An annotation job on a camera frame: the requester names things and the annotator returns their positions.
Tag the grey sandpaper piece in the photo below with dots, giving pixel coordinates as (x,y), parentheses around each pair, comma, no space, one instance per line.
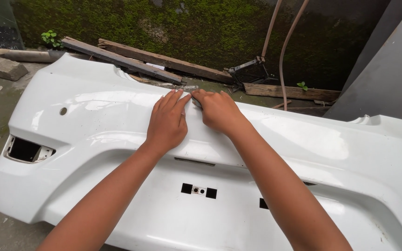
(195,101)

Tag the grey car panel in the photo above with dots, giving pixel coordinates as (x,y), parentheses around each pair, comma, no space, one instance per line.
(389,69)

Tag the grey concrete block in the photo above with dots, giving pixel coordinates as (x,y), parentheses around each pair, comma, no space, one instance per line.
(2,68)

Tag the person's right hand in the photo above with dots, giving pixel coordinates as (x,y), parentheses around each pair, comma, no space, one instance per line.
(218,111)

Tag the black scissor jack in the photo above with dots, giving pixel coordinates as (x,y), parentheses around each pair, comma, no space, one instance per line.
(248,69)

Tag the person's right fingers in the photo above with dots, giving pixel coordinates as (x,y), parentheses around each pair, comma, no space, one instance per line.
(201,97)

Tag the brown wooden plank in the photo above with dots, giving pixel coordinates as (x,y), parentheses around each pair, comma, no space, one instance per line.
(166,61)

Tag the grey metal pipe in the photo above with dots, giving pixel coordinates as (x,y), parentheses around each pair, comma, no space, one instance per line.
(19,54)

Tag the short wooden plank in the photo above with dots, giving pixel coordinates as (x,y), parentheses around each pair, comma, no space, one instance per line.
(291,92)

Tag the dark wooden plank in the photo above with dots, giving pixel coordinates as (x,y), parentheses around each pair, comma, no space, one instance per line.
(120,60)

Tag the person's left hand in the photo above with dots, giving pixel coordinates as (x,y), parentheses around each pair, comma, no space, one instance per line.
(168,122)

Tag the white car bumper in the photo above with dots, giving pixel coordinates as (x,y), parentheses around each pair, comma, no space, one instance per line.
(117,132)

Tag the small green seedling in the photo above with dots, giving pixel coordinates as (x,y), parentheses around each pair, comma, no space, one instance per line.
(302,85)

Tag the small green plant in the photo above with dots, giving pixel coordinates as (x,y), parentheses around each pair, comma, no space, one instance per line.
(51,38)

